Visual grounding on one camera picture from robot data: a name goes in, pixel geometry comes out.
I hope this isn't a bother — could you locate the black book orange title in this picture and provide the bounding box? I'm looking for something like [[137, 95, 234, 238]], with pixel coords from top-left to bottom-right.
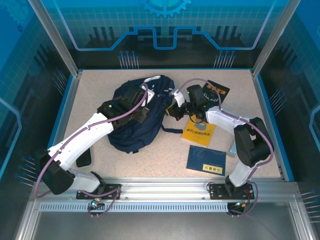
[[199, 79, 231, 104]]

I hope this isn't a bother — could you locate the navy blue backpack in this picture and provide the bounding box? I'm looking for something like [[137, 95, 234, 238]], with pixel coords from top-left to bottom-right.
[[107, 74, 185, 155]]

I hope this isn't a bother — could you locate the blue book yellow label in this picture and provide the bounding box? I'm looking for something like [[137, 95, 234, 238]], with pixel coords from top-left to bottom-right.
[[186, 144, 227, 177]]

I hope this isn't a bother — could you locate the black pencil case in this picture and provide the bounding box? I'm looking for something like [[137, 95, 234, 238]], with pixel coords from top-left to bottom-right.
[[75, 147, 93, 168]]

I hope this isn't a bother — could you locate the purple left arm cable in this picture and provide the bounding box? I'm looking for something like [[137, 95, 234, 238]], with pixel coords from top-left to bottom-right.
[[34, 83, 150, 219]]

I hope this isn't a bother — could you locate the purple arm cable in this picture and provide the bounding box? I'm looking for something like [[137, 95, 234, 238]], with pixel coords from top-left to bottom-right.
[[34, 83, 150, 219], [178, 78, 276, 219]]

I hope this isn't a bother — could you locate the aluminium front rail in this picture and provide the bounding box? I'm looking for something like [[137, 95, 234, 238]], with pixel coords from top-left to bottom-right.
[[32, 177, 301, 202]]

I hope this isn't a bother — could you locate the aluminium frame post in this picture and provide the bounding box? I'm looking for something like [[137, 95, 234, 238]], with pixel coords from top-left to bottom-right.
[[250, 0, 302, 78], [26, 0, 84, 77]]

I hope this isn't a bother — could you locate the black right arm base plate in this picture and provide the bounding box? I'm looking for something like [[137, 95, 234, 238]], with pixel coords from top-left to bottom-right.
[[208, 182, 261, 201]]

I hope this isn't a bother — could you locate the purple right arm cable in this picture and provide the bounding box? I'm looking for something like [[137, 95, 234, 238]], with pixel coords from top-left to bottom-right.
[[178, 78, 276, 219]]

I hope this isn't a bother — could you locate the slotted grey cable duct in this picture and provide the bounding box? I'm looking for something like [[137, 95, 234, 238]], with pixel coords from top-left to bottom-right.
[[39, 202, 237, 213]]

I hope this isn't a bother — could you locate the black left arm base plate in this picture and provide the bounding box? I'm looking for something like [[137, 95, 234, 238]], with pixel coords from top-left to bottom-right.
[[76, 183, 123, 201]]

